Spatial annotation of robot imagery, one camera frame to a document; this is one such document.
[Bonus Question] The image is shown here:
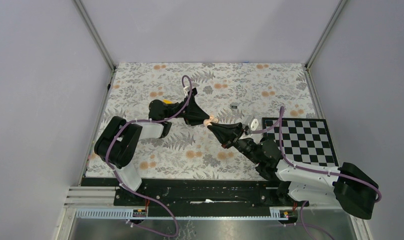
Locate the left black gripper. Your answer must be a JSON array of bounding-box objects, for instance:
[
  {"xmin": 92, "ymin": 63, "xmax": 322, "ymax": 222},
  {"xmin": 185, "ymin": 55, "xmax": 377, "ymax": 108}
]
[{"xmin": 164, "ymin": 95, "xmax": 211, "ymax": 126}]

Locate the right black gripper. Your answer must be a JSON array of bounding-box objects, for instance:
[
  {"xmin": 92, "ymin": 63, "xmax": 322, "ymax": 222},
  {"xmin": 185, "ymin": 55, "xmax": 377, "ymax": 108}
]
[{"xmin": 208, "ymin": 121, "xmax": 262, "ymax": 165}]

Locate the pink round small object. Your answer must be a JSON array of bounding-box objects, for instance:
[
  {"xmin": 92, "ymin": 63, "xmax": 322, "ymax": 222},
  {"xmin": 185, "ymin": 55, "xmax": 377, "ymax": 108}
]
[{"xmin": 203, "ymin": 115, "xmax": 219, "ymax": 127}]

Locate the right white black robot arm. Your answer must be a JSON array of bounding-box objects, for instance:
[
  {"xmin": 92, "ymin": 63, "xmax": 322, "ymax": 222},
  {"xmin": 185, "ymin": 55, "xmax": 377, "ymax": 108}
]
[{"xmin": 207, "ymin": 123, "xmax": 381, "ymax": 220}]

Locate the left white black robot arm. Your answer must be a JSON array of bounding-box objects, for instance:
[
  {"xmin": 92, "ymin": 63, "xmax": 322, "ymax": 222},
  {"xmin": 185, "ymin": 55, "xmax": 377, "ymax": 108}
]
[{"xmin": 94, "ymin": 88, "xmax": 210, "ymax": 206}]

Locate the small grey metal block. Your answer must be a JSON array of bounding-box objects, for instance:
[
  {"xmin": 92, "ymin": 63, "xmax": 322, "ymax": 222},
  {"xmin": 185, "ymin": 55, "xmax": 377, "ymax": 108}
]
[{"xmin": 230, "ymin": 102, "xmax": 238, "ymax": 110}]

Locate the floral patterned table mat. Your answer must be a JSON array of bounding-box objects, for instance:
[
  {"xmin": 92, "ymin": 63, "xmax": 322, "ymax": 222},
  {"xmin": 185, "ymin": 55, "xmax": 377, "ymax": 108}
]
[{"xmin": 98, "ymin": 62, "xmax": 317, "ymax": 180}]

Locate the black white checkerboard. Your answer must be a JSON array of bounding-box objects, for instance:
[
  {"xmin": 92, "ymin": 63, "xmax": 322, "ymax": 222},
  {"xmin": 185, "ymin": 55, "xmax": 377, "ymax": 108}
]
[{"xmin": 282, "ymin": 118, "xmax": 339, "ymax": 167}]

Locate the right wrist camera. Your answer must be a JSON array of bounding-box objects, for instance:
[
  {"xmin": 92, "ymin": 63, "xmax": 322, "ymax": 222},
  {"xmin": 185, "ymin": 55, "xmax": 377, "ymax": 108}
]
[{"xmin": 242, "ymin": 115, "xmax": 259, "ymax": 136}]

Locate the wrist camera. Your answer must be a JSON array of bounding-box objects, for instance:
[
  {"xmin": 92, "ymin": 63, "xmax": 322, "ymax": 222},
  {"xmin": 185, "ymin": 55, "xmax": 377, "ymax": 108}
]
[
  {"xmin": 242, "ymin": 115, "xmax": 259, "ymax": 136},
  {"xmin": 183, "ymin": 86, "xmax": 193, "ymax": 95}
]

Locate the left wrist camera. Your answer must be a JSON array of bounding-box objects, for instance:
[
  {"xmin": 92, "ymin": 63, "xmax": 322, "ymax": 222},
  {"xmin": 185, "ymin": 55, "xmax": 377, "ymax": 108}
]
[{"xmin": 183, "ymin": 86, "xmax": 193, "ymax": 95}]

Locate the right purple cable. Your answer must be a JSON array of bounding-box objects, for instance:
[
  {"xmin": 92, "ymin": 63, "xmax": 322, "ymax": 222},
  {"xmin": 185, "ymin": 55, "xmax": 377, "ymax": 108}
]
[{"xmin": 251, "ymin": 105, "xmax": 382, "ymax": 240}]

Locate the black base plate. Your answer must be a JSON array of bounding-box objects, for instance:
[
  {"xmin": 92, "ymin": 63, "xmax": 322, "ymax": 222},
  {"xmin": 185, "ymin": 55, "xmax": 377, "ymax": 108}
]
[{"xmin": 81, "ymin": 177, "xmax": 302, "ymax": 218}]

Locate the left aluminium frame post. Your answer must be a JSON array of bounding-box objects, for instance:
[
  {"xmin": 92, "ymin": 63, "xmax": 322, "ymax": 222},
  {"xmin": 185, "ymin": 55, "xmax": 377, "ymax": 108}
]
[{"xmin": 72, "ymin": 0, "xmax": 118, "ymax": 72}]

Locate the aluminium frame post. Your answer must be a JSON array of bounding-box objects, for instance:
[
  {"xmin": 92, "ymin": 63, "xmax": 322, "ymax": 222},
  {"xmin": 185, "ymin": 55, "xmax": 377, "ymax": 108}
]
[
  {"xmin": 72, "ymin": 0, "xmax": 118, "ymax": 72},
  {"xmin": 305, "ymin": 0, "xmax": 349, "ymax": 71}
]

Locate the right aluminium frame post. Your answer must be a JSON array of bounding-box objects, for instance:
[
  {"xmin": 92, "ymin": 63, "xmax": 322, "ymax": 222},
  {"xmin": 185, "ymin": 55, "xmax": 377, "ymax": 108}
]
[{"xmin": 305, "ymin": 0, "xmax": 349, "ymax": 71}]

